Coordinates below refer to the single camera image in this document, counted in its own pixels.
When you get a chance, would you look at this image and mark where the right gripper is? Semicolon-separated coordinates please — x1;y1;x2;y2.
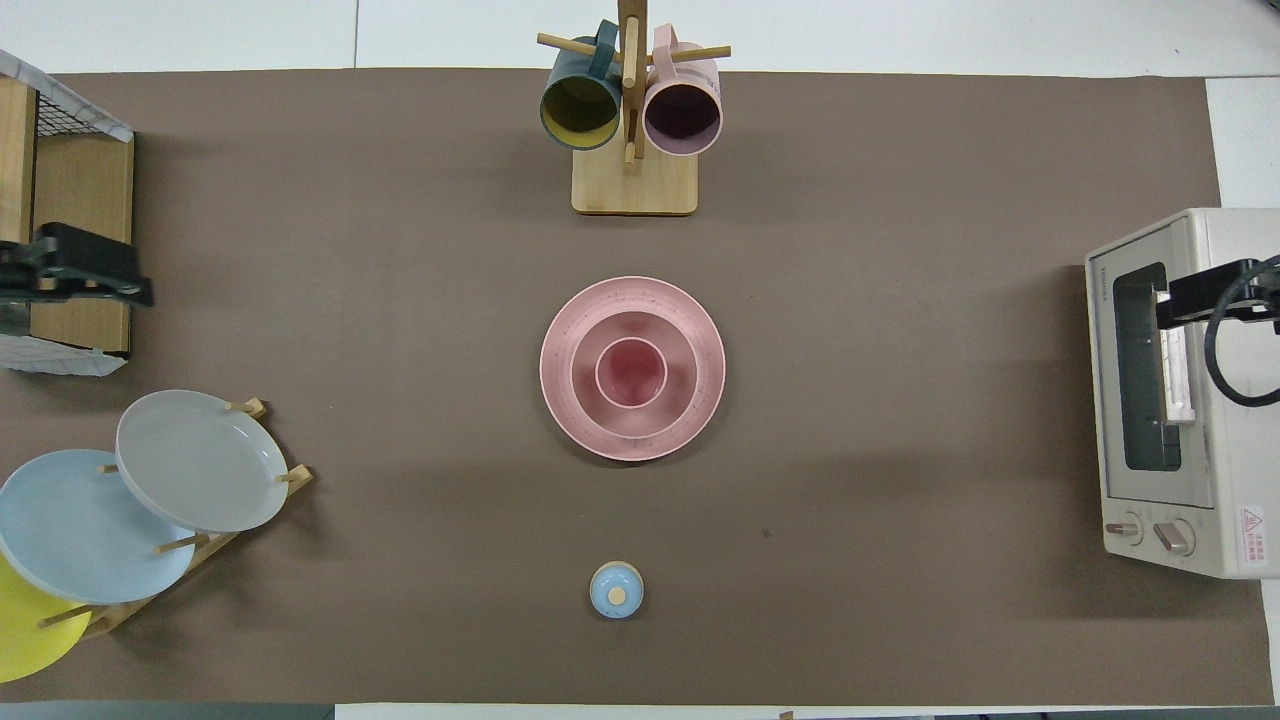
1156;257;1280;332

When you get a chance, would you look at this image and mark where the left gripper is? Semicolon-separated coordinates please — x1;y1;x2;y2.
0;222;155;307

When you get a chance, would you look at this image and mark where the pink bowl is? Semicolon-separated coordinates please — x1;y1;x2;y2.
570;310;699;440

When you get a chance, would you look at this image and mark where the pink tumbler cup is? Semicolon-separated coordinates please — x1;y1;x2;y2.
595;336;670;411

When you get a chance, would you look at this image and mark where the wooden shelf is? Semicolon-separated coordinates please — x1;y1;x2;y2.
0;78;136;359

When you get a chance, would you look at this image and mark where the white marbled sheet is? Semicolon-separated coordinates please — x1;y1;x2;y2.
0;50;136;143
0;330;130;378

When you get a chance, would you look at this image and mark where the beige toaster oven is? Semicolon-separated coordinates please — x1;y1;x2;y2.
1085;208;1280;581

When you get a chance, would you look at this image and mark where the wooden plate rack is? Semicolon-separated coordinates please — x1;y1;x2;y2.
40;398;314;641

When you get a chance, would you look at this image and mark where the grey plate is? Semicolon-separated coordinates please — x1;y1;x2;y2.
116;390;290;534

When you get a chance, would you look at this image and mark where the light blue plate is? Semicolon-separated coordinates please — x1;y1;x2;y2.
0;449;198;605

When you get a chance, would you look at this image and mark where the yellow plate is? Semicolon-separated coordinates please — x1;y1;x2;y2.
0;552;93;685

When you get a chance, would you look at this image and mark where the brown table mat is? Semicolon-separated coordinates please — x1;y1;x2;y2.
0;68;1276;706

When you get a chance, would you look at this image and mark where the dark teal mug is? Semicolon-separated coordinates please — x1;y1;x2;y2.
540;20;623;152

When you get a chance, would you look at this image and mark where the wooden mug tree stand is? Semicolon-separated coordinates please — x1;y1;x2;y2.
537;0;732;217

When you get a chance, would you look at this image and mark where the pink mug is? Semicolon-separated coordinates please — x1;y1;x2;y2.
643;24;724;158

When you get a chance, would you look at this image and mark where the pink speckled plate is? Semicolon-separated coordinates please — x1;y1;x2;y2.
540;276;727;463

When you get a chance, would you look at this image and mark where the small blue lidded jar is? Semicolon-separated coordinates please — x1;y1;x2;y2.
589;561;645;620

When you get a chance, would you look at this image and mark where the black wire basket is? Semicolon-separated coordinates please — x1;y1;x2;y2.
36;86;134;141

